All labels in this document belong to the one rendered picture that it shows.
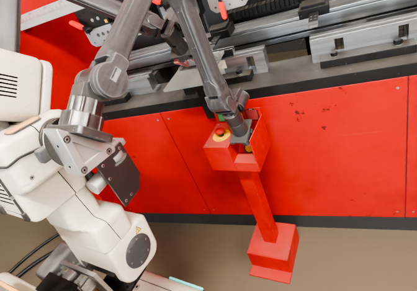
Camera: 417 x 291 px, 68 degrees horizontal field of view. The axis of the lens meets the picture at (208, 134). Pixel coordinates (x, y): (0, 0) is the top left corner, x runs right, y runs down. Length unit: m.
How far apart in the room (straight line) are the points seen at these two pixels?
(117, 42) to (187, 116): 0.71
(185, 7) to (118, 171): 0.49
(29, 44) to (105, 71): 1.13
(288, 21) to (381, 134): 0.62
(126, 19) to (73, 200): 0.47
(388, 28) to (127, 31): 0.87
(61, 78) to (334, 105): 1.38
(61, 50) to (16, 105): 1.17
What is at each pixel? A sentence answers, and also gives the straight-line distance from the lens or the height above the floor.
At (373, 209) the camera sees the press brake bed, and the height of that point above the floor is 0.15.
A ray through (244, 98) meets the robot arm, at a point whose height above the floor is 0.93.
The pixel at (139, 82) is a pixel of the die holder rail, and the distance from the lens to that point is 1.54.
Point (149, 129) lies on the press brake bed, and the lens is 1.53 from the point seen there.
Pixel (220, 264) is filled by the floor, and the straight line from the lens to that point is 1.78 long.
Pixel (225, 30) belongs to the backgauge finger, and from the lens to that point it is 1.50.
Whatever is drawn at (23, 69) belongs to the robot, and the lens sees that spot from 0.78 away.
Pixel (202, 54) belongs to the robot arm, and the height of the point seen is 1.14.
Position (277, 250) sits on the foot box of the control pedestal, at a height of 0.12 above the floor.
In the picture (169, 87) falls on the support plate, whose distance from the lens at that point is 1.18.
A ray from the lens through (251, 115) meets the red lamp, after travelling 1.19.
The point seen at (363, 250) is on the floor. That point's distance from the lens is 1.70.
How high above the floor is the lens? 1.44
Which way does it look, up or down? 33 degrees down
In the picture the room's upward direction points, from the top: 23 degrees counter-clockwise
